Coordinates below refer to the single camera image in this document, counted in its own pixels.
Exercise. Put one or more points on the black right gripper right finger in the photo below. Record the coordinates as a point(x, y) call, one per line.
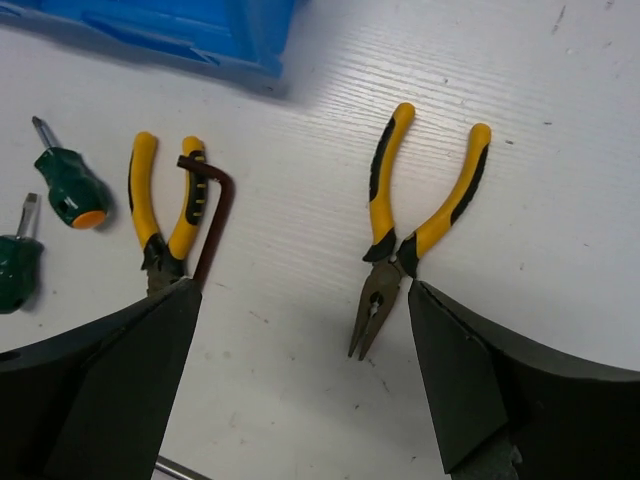
point(504, 406)

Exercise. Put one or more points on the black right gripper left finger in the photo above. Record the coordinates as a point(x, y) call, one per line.
point(94, 402)

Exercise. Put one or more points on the brown hex key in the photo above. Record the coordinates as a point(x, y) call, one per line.
point(220, 218)

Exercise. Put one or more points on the yellow black pliers left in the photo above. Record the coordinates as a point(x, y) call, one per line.
point(164, 260)

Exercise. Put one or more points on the green stubby flathead screwdriver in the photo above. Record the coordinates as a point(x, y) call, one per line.
point(20, 259)

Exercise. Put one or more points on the yellow black long-nose pliers right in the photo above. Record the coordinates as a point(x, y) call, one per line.
point(392, 262)

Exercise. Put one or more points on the green stubby Phillips screwdriver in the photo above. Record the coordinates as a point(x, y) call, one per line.
point(77, 196)

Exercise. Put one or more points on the blue three-compartment plastic bin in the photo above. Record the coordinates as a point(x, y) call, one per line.
point(230, 35)

